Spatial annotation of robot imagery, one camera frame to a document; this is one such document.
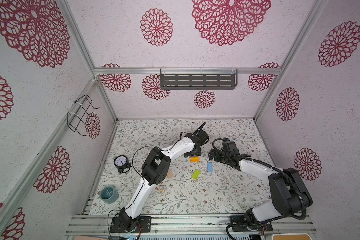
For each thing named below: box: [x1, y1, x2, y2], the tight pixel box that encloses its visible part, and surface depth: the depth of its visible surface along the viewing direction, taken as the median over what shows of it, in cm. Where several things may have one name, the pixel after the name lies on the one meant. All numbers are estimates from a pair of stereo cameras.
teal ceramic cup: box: [99, 185, 119, 204], surface depth 81 cm
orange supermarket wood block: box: [190, 156, 200, 162], surface depth 99 cm
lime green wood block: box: [191, 169, 201, 180], surface depth 93 cm
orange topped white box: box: [271, 233, 313, 240], surface depth 68 cm
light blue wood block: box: [207, 162, 214, 173], surface depth 97 cm
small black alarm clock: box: [113, 154, 132, 174], surface depth 95 cm
